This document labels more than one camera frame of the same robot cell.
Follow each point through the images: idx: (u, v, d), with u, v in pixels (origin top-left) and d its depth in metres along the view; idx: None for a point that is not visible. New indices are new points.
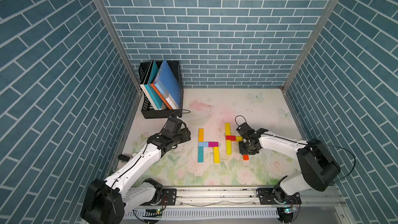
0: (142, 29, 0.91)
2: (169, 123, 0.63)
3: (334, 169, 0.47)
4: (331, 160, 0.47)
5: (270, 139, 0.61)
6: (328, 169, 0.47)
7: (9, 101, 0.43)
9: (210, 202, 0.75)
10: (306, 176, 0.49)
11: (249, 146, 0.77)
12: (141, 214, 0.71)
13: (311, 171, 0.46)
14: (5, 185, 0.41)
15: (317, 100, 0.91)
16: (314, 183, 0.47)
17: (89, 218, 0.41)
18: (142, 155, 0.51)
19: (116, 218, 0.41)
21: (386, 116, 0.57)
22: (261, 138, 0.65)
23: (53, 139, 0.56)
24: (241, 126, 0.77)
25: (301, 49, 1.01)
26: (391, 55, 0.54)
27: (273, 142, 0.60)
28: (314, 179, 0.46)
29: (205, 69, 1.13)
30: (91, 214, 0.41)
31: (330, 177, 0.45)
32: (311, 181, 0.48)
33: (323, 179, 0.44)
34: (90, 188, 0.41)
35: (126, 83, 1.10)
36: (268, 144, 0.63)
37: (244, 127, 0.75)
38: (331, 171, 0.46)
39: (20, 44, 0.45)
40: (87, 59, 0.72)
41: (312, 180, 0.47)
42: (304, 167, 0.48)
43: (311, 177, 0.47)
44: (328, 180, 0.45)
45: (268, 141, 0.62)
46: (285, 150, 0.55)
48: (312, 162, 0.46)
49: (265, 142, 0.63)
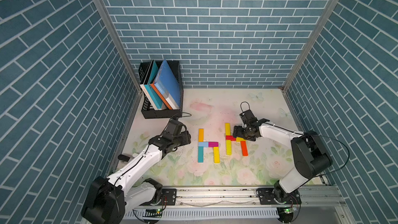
0: (142, 29, 0.91)
2: (170, 126, 0.65)
3: (326, 160, 0.48)
4: (324, 152, 0.49)
5: (270, 128, 0.64)
6: (320, 159, 0.49)
7: (9, 101, 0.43)
9: (210, 202, 0.75)
10: (297, 164, 0.51)
11: (249, 132, 0.79)
12: (141, 214, 0.71)
13: (302, 159, 0.48)
14: (5, 185, 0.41)
15: (317, 100, 0.91)
16: (304, 171, 0.49)
17: (91, 216, 0.41)
18: (144, 155, 0.52)
19: (117, 216, 0.41)
21: (386, 116, 0.57)
22: (261, 127, 0.68)
23: (53, 139, 0.56)
24: (245, 113, 0.79)
25: (300, 49, 1.01)
26: (391, 55, 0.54)
27: (271, 130, 0.63)
28: (304, 167, 0.49)
29: (205, 69, 1.13)
30: (92, 212, 0.41)
31: (318, 167, 0.47)
32: (301, 169, 0.50)
33: (312, 167, 0.47)
34: (93, 185, 0.41)
35: (126, 83, 1.10)
36: (266, 133, 0.66)
37: (248, 114, 0.77)
38: (323, 162, 0.48)
39: (20, 44, 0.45)
40: (87, 59, 0.72)
41: (303, 169, 0.49)
42: (296, 155, 0.51)
43: (301, 165, 0.50)
44: (317, 169, 0.47)
45: (267, 129, 0.65)
46: (282, 138, 0.58)
48: (304, 150, 0.48)
49: (264, 131, 0.66)
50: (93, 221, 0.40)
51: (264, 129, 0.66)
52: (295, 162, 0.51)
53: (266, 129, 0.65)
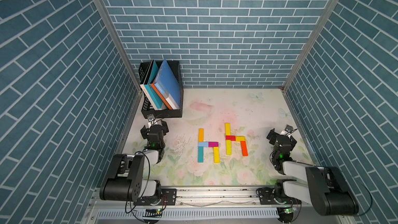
0: (142, 29, 0.91)
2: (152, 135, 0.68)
3: (349, 201, 0.42)
4: (344, 191, 0.44)
5: (291, 163, 0.64)
6: (340, 198, 0.43)
7: (9, 101, 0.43)
9: (210, 202, 0.75)
10: (313, 195, 0.47)
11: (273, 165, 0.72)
12: (140, 214, 0.71)
13: (316, 190, 0.46)
14: (5, 185, 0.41)
15: (317, 100, 0.91)
16: (318, 206, 0.45)
17: (113, 192, 0.42)
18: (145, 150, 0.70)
19: (137, 185, 0.43)
21: (386, 116, 0.57)
22: (284, 164, 0.67)
23: (53, 139, 0.56)
24: (282, 145, 0.70)
25: (301, 49, 1.01)
26: (392, 55, 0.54)
27: (293, 166, 0.62)
28: (318, 200, 0.45)
29: (205, 69, 1.13)
30: (113, 188, 0.42)
31: (336, 205, 0.42)
32: (316, 203, 0.46)
33: (327, 203, 0.42)
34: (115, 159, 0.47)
35: (126, 83, 1.10)
36: (289, 170, 0.64)
37: (283, 149, 0.70)
38: (343, 202, 0.42)
39: (20, 44, 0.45)
40: (87, 59, 0.72)
41: (317, 201, 0.45)
42: (313, 188, 0.47)
43: (317, 197, 0.45)
44: (332, 206, 0.42)
45: (289, 165, 0.64)
46: (303, 174, 0.55)
48: (322, 181, 0.46)
49: (287, 167, 0.65)
50: (116, 194, 0.42)
51: (287, 166, 0.65)
52: (311, 195, 0.48)
53: (289, 165, 0.64)
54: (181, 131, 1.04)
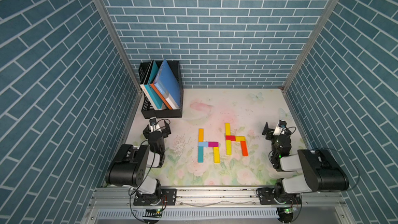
0: (142, 29, 0.91)
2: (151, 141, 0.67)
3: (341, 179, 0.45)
4: (335, 167, 0.48)
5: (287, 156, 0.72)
6: (332, 174, 0.46)
7: (9, 101, 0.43)
9: (210, 202, 0.75)
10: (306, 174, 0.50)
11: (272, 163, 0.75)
12: (140, 214, 0.71)
13: (309, 168, 0.49)
14: (5, 185, 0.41)
15: (317, 100, 0.91)
16: (311, 182, 0.48)
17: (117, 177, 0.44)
18: None
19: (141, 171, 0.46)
21: (386, 116, 0.57)
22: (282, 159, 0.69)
23: (53, 139, 0.56)
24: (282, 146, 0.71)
25: (300, 49, 1.01)
26: (391, 55, 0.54)
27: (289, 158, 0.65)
28: (311, 178, 0.48)
29: (205, 69, 1.13)
30: (117, 173, 0.45)
31: (329, 181, 0.45)
32: (309, 180, 0.49)
33: (320, 179, 0.45)
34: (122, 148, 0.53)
35: (126, 83, 1.10)
36: (287, 163, 0.66)
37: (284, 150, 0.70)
38: (335, 179, 0.45)
39: (20, 44, 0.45)
40: (87, 59, 0.72)
41: (311, 179, 0.48)
42: (305, 168, 0.51)
43: (309, 174, 0.49)
44: (325, 182, 0.45)
45: (286, 159, 0.67)
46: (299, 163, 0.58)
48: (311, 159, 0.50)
49: (284, 162, 0.68)
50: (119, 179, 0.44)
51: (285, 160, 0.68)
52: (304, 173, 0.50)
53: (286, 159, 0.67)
54: (181, 131, 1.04)
